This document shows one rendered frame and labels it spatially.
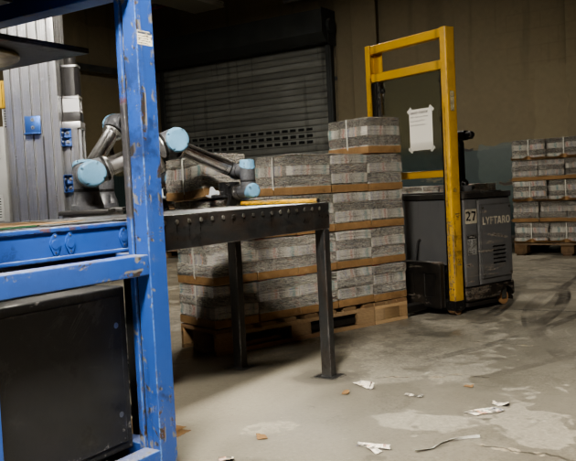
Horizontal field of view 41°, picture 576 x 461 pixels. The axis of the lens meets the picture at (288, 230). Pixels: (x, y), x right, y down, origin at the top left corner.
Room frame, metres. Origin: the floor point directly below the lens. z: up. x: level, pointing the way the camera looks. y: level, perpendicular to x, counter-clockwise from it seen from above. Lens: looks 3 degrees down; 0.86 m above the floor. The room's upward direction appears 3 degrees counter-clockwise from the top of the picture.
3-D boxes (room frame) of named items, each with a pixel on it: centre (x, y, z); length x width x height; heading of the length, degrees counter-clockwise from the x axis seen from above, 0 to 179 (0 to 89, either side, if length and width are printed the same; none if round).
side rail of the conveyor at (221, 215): (2.95, 0.18, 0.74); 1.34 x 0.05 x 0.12; 148
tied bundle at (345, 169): (4.78, -0.28, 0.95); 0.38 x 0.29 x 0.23; 36
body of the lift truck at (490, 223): (5.45, -1.16, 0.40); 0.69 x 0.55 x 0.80; 37
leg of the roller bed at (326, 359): (3.49, -0.16, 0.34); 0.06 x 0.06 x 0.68; 58
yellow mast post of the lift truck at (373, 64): (5.49, -0.67, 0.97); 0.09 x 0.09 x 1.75; 37
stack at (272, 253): (4.52, 0.06, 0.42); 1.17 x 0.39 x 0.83; 127
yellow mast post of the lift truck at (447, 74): (4.96, -1.06, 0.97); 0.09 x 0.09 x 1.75; 37
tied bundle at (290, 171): (4.61, -0.04, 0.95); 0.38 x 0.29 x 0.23; 37
